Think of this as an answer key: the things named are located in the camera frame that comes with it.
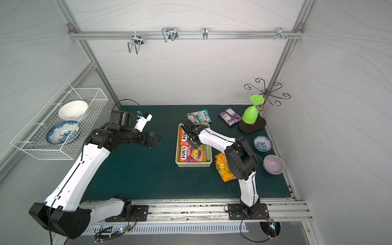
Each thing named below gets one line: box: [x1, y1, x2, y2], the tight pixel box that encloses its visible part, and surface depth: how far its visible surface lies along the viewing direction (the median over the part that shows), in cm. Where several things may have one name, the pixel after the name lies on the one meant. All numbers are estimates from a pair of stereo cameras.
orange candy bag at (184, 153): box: [179, 144, 190, 163], surface depth 92 cm
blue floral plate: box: [45, 120, 80, 145], surface depth 65 cm
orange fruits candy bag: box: [179, 127, 190, 146], surface depth 97 cm
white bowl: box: [58, 100, 89, 121], surface depth 72 cm
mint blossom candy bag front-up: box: [186, 108, 213, 126], surface depth 116 cm
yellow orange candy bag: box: [214, 152, 237, 183], surface depth 87 cm
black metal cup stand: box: [238, 78, 291, 134], surface depth 90 cm
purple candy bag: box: [218, 107, 243, 128], surface depth 114 cm
